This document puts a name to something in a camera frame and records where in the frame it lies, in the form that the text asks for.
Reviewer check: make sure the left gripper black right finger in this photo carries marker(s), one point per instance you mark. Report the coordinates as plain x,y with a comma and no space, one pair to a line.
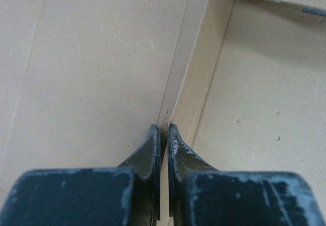
199,194

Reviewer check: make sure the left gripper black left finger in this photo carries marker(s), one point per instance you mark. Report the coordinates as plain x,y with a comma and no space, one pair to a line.
128,194

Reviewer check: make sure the brown cardboard box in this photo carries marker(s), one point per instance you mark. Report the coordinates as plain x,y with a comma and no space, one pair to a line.
83,80

